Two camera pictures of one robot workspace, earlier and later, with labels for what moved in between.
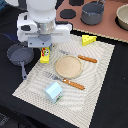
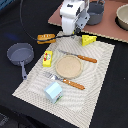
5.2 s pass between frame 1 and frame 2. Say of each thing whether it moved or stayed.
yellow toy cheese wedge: stayed
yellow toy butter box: moved
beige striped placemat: stayed
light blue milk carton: stayed
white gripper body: moved
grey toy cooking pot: stayed
